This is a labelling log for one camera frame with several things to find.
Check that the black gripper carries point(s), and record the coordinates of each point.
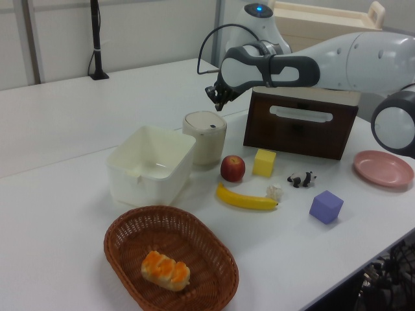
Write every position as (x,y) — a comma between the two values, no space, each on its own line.
(227,88)

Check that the brown box with cream lid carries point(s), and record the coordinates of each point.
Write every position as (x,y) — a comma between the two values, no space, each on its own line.
(291,139)

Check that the bread loaf with orange glaze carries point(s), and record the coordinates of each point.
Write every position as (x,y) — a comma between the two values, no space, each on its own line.
(165,270)

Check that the black camera stand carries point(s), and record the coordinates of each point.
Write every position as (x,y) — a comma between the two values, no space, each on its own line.
(96,39)

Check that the yellow foam cube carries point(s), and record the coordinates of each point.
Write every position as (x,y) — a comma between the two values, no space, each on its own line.
(264,163)

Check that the purple foam cube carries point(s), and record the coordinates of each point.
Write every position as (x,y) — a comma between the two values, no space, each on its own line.
(325,207)

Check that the panda toy figure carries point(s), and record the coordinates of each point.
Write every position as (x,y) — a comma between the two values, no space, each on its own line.
(301,180)

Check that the pink plate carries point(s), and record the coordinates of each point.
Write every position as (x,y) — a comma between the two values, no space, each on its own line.
(382,168)

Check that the cream plastic storage bin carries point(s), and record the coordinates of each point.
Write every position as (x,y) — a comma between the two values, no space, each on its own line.
(123,175)

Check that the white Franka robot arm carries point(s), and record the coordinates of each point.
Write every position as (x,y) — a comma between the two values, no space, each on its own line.
(356,58)

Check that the beige trash can with lid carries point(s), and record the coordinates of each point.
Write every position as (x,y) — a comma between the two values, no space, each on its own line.
(204,139)

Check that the yellow banana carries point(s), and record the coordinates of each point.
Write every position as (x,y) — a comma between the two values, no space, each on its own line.
(246,201)

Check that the crumpled white paper ball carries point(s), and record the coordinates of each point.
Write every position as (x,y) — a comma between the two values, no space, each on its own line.
(275,192)

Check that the red apple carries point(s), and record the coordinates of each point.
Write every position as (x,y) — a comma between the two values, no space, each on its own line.
(232,168)

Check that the brown wicker basket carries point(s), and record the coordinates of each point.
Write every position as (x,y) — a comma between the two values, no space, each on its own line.
(207,282)

